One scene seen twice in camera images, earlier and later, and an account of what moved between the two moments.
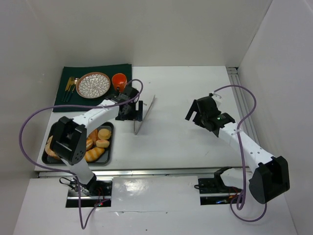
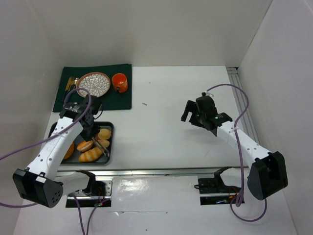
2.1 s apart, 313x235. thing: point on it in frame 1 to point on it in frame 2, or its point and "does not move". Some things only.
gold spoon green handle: (76, 81) does not move
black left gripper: (136, 111) to (91, 133)
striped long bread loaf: (92, 155) does not move
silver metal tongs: (145, 116) to (100, 147)
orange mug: (119, 81) does not move
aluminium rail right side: (235, 80) does not move
